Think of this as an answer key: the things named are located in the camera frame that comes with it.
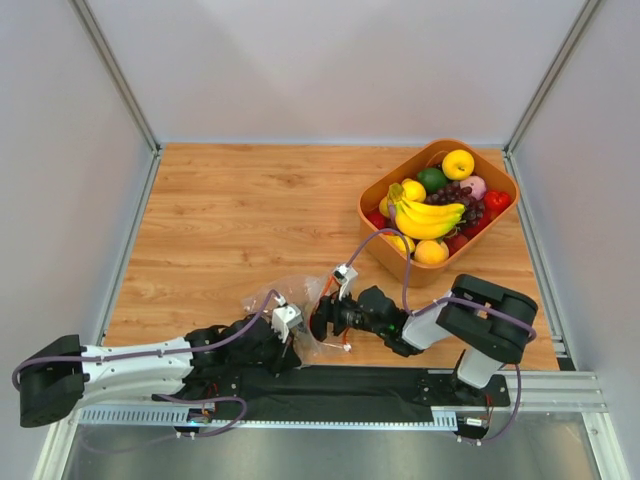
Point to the small yellow lemon front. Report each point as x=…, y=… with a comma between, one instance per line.
x=405, y=245

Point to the grey cable duct rail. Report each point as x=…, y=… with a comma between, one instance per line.
x=187, y=417

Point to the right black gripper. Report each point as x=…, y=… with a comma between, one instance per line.
x=324, y=318

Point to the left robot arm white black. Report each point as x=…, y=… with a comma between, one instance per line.
x=65, y=375

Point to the peach fruit front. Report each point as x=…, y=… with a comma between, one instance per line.
x=431, y=252

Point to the dark purple grape bunch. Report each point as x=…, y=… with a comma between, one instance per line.
x=475, y=211

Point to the yellow banana bunch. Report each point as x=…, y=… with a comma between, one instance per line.
x=421, y=221

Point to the yellow apple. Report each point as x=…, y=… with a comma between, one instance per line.
x=458, y=165

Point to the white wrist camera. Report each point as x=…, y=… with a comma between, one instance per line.
x=284, y=319
x=345, y=276

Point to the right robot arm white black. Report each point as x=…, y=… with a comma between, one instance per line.
x=496, y=323

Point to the aluminium frame post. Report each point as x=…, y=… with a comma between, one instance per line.
x=569, y=44
x=100, y=43

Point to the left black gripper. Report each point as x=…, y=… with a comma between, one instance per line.
x=279, y=347

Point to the green lime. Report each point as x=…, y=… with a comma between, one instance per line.
x=432, y=179

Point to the left aluminium frame post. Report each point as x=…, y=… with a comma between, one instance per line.
x=100, y=43

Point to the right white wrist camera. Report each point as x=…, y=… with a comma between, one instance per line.
x=345, y=276

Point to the red pepper in bin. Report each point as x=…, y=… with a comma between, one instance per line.
x=377, y=219

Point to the purple onion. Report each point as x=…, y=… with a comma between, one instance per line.
x=475, y=186

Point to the red apple in bin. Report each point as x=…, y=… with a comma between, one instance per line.
x=455, y=243

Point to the right aluminium frame post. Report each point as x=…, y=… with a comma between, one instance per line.
x=569, y=44

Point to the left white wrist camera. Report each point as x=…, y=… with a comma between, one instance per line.
x=284, y=319

